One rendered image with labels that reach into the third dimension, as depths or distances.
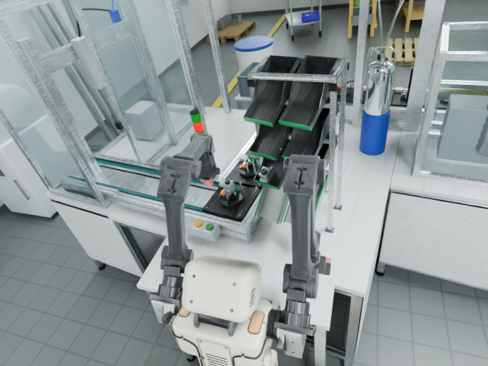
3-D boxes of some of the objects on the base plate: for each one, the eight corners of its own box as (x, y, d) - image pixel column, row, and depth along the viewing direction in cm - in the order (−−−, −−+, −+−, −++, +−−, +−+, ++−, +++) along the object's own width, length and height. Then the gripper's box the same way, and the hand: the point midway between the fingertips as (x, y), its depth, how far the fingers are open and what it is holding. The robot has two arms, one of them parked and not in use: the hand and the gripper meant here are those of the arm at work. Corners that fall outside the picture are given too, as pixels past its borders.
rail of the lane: (248, 244, 166) (245, 229, 159) (119, 208, 204) (112, 194, 197) (253, 236, 170) (250, 221, 163) (125, 202, 207) (118, 189, 200)
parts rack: (332, 233, 164) (338, 78, 114) (265, 217, 179) (244, 75, 129) (342, 205, 177) (351, 56, 127) (279, 192, 193) (264, 55, 143)
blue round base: (383, 157, 204) (388, 118, 187) (356, 154, 211) (359, 116, 194) (386, 144, 214) (392, 106, 198) (362, 141, 221) (364, 104, 204)
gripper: (189, 163, 137) (197, 190, 148) (209, 167, 133) (217, 194, 143) (197, 153, 142) (205, 181, 152) (218, 157, 138) (224, 184, 148)
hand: (210, 186), depth 147 cm, fingers closed
